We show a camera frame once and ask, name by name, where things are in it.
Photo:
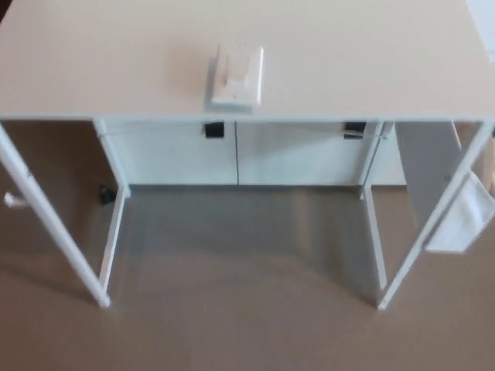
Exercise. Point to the white rocker light switch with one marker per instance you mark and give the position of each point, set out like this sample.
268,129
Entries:
241,73

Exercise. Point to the white cabinet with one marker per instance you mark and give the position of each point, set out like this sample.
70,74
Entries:
174,158

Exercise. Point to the white cloth bag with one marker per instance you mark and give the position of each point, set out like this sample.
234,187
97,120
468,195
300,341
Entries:
464,220

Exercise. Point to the white peg hook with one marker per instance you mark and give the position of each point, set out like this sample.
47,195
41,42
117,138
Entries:
12,200

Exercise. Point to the grey switch mounting base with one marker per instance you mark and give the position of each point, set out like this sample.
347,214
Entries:
228,108

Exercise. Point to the white table with metal frame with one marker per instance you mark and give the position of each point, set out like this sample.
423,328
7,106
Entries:
116,58

